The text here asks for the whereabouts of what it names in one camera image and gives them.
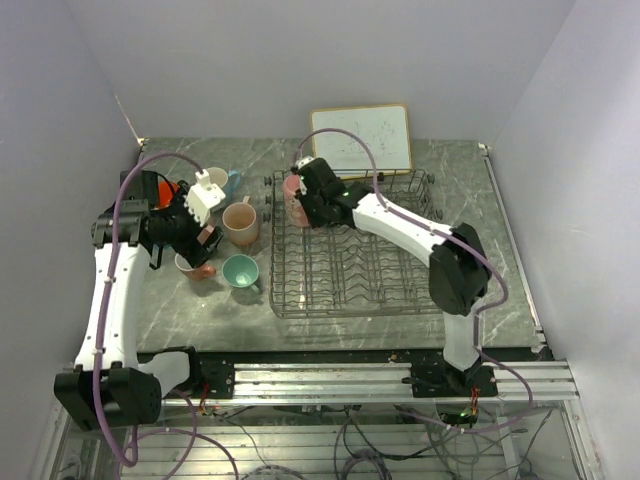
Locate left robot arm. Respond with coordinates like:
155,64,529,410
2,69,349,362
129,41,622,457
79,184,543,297
54,170,226,431

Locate light blue mug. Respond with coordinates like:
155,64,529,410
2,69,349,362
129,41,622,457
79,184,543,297
207,167,241,202

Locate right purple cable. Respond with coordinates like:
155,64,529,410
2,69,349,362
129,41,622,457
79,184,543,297
294,127,537,435

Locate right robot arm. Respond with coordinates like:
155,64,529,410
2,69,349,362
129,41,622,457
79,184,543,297
292,157,491,396

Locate pink patterned mug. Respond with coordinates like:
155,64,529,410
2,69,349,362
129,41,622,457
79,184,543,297
282,174,310,228

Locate orange mug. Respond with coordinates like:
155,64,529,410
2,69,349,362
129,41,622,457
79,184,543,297
157,181,179,209

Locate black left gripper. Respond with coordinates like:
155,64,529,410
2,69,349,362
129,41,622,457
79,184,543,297
152,185,224,267

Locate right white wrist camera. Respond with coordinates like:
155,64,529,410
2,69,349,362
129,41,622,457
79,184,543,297
294,156,315,171

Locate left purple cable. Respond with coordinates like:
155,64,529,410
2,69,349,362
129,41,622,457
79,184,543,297
92,152,240,480

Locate small coral mug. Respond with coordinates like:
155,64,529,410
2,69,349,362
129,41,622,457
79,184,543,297
174,254,217,282

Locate yellow framed whiteboard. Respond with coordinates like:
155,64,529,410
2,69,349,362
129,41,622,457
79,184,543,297
311,104,413,179

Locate purple cable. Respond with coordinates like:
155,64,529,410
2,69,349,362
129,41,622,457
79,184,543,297
92,152,240,480
294,127,537,435

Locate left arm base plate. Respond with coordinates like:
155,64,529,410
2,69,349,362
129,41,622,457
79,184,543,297
186,352,236,400

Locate grey wire dish rack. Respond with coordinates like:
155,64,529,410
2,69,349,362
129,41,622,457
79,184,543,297
263,170,440,318

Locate aluminium frame rail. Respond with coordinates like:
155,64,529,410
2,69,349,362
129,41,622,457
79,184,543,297
192,361,579,406

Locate salmon pink mug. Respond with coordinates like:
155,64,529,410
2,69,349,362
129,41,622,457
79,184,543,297
222,196,259,246

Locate mint green mug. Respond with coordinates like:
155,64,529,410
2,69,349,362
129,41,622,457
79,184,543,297
222,254,260,293

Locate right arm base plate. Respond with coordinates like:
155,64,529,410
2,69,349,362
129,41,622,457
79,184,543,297
401,361,498,398

